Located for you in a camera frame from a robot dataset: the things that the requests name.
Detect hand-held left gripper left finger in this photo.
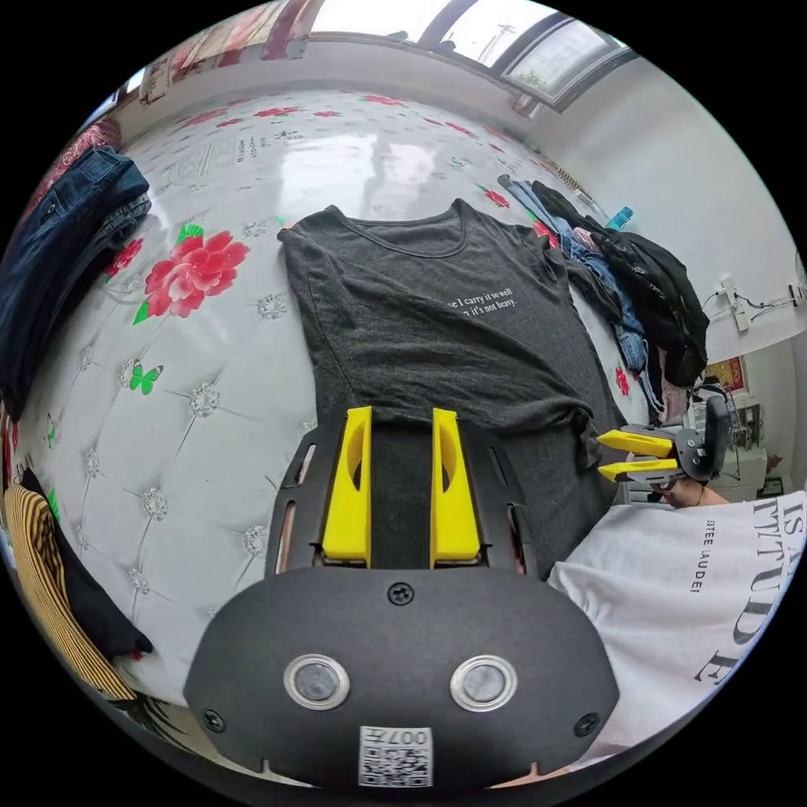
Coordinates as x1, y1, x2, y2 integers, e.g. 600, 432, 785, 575
320, 405, 374, 562

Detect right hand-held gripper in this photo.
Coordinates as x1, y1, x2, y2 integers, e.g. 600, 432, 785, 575
594, 425, 712, 488

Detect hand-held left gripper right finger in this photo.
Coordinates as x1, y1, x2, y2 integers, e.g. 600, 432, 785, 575
430, 408, 483, 562

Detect dark brown shirt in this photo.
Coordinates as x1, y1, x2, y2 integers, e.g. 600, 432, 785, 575
277, 198, 626, 563

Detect person's right hand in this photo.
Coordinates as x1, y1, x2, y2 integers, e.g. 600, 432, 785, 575
660, 481, 730, 509

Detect person's body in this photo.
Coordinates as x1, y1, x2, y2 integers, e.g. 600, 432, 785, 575
546, 488, 807, 767

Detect bed with floral white sheet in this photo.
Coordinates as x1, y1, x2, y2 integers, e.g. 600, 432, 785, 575
0, 87, 638, 757

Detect pile of mixed clothes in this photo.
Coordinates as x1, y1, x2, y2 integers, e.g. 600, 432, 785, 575
496, 173, 711, 414

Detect white power strip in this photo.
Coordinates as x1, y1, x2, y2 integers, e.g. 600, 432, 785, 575
715, 273, 752, 334

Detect pile of striped clothes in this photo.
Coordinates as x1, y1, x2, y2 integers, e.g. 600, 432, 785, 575
2, 467, 156, 702

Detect pile of dark jeans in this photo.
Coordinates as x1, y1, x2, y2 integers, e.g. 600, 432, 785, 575
0, 145, 153, 419

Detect window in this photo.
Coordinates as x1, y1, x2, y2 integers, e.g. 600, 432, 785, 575
413, 0, 639, 116

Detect red patterned curtain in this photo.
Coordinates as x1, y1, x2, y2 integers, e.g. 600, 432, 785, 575
140, 0, 330, 107

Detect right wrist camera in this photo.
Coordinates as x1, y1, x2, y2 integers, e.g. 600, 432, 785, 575
704, 395, 734, 482

